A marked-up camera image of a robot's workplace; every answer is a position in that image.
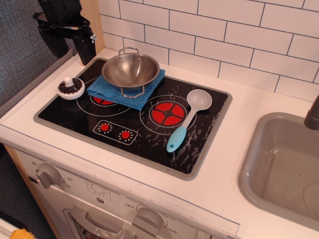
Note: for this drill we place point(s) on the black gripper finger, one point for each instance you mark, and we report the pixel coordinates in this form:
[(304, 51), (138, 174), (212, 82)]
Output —
[(55, 42), (84, 41)]

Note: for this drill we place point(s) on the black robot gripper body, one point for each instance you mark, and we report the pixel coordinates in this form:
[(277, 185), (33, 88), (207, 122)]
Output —
[(61, 15)]

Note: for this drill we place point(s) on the stainless steel bowl with handles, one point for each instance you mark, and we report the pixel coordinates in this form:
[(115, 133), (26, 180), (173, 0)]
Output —
[(130, 71)]

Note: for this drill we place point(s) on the blue folded cloth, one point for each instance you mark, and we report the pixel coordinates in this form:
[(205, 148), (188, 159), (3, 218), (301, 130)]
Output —
[(106, 91)]

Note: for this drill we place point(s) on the red left stove knob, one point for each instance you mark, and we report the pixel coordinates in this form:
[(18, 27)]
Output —
[(104, 127)]

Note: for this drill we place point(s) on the red stove knob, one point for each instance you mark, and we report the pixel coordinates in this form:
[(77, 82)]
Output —
[(104, 127), (125, 135)]

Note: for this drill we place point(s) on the red right stove knob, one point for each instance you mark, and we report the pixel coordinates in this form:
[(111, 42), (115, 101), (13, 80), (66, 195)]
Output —
[(125, 135)]

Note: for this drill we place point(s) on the black toy stovetop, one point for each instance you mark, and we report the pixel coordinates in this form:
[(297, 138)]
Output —
[(150, 128)]

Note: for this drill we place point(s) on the grey timer knob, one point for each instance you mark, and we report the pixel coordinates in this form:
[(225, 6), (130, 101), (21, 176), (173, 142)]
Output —
[(47, 175)]

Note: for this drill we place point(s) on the grey oven temperature knob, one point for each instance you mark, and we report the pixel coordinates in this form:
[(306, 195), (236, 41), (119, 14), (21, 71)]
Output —
[(148, 221)]

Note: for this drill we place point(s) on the yellow cloth corner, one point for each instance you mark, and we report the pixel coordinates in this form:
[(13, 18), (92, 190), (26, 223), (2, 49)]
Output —
[(21, 234)]

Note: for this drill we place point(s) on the grey plastic sink basin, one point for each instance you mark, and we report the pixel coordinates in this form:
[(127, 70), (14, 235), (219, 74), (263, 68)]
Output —
[(280, 172)]

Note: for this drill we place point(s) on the grey faucet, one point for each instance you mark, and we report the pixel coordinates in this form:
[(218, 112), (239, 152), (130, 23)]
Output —
[(311, 120)]

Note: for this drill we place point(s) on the grey spoon with teal handle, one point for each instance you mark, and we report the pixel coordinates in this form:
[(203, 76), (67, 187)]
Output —
[(198, 100)]

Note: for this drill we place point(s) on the grey oven door handle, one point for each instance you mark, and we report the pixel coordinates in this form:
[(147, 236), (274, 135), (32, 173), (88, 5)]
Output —
[(98, 225)]

